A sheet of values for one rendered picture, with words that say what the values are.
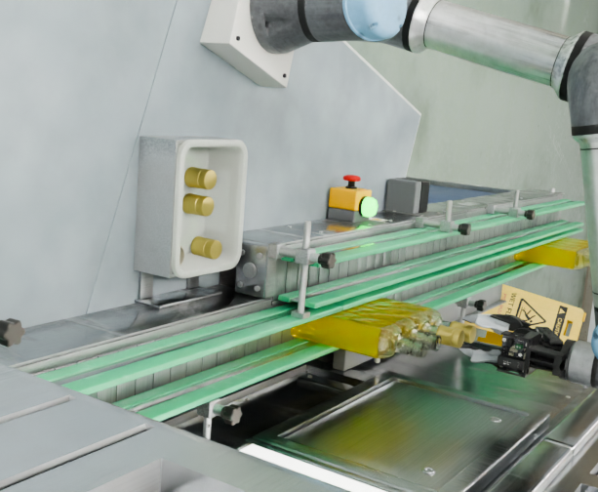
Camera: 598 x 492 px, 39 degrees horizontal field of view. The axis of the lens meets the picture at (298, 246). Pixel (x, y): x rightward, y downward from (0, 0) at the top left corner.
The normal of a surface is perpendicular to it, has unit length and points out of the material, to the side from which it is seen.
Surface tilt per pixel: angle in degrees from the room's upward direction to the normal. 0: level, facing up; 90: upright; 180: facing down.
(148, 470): 0
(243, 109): 0
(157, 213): 90
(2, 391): 90
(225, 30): 90
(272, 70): 5
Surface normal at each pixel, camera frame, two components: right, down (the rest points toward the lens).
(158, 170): -0.55, 0.11
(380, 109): 0.83, 0.16
